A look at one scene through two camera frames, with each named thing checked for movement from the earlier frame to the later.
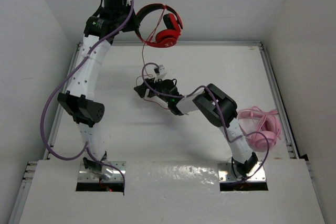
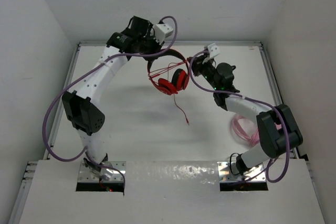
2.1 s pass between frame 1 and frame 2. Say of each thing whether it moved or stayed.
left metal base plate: stayed
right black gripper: moved
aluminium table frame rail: stayed
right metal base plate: stayed
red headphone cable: moved
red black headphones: moved
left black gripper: moved
